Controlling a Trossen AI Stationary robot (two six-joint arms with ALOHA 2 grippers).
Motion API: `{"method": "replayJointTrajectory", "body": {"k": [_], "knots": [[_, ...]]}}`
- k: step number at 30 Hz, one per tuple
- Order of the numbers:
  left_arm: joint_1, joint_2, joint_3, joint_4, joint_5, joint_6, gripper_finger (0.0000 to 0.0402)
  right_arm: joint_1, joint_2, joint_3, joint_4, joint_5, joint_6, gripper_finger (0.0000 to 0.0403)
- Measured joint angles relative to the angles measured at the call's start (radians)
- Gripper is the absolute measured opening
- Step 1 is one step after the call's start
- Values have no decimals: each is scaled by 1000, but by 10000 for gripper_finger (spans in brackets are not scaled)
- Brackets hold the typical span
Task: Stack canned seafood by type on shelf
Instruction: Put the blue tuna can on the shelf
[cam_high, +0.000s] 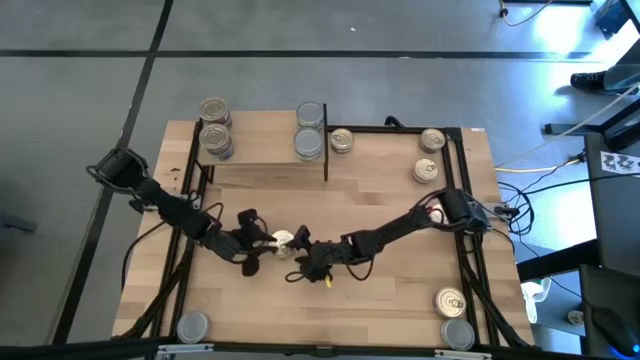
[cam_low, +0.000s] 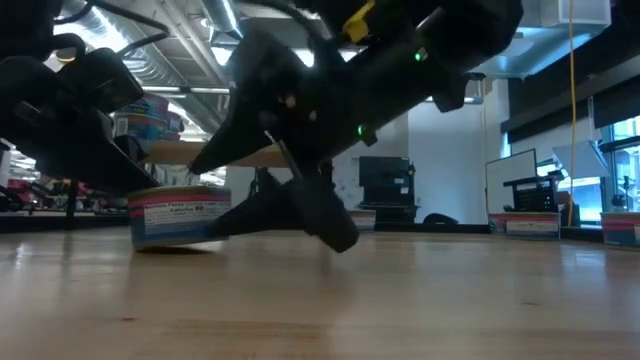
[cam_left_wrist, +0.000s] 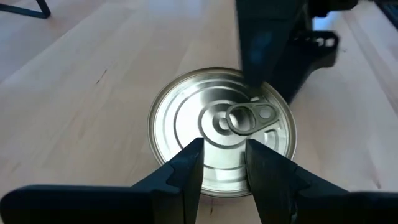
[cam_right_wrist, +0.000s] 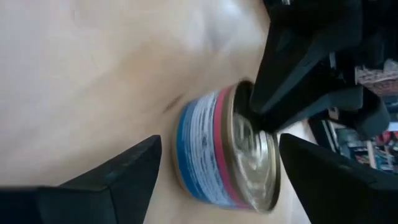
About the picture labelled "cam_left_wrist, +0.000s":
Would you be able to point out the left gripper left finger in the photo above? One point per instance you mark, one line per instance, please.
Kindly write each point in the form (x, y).
(140, 205)

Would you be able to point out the black shelf side frame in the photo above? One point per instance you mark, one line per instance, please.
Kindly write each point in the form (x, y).
(45, 11)

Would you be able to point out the black table frame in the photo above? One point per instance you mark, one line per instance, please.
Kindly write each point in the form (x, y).
(388, 9)

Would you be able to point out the blue label tuna can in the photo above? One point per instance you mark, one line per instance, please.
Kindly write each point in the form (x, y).
(192, 102)

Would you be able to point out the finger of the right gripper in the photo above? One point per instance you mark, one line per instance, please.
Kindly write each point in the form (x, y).
(311, 59)
(264, 46)

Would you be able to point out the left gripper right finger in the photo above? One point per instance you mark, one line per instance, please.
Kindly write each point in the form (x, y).
(295, 199)

